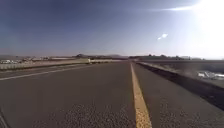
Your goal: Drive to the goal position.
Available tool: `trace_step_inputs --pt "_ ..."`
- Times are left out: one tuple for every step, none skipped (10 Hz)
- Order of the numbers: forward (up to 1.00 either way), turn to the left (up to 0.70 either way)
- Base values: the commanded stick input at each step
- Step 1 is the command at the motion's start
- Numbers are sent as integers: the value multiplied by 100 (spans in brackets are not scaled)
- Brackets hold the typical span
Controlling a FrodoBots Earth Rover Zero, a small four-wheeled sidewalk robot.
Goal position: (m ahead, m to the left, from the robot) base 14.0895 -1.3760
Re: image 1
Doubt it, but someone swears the low concrete barrier wall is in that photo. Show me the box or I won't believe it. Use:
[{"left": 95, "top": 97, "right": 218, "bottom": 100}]
[{"left": 135, "top": 61, "right": 224, "bottom": 112}]

